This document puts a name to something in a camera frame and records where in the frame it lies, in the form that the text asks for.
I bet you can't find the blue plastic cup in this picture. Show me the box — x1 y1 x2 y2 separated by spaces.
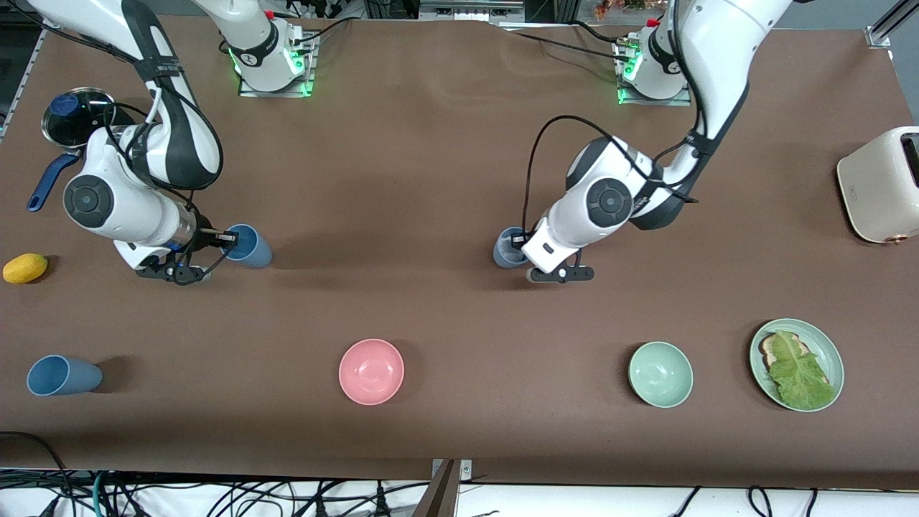
225 223 273 270
27 355 103 397
493 227 533 269

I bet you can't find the brown table cover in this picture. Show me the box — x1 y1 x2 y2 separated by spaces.
0 13 919 490

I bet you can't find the glass lid with blue knob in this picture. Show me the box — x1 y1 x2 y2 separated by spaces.
42 88 117 149

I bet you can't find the yellow lemon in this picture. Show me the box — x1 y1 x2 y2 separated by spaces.
2 253 49 284

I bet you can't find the green bowl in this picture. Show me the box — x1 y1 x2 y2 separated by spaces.
628 341 694 409

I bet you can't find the pink bowl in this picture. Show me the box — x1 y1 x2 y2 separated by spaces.
338 338 405 406

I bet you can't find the toast slice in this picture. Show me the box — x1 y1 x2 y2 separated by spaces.
759 332 790 373

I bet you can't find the green lettuce leaf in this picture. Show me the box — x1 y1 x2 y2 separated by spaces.
768 330 837 410

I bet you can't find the green plate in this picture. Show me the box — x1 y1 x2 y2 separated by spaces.
750 318 845 413

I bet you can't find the cream toaster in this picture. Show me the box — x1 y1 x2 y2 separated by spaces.
836 126 919 246

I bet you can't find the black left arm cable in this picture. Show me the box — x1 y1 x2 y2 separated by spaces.
521 0 712 238

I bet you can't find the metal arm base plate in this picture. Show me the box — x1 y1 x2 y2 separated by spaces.
616 32 694 107
237 27 317 98

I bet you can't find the black pot with blue handle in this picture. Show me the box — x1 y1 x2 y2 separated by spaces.
27 88 119 213

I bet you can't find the black base cable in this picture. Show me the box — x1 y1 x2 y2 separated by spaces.
495 20 633 62

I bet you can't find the small metal bracket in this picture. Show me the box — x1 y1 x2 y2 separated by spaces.
431 458 473 482

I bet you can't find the metal frame bar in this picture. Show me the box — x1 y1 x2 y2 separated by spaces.
419 0 526 22

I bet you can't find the aluminium frame rail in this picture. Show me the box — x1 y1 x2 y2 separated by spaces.
0 11 69 141
865 0 919 50

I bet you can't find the brown post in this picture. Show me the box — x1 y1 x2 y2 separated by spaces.
413 460 460 517

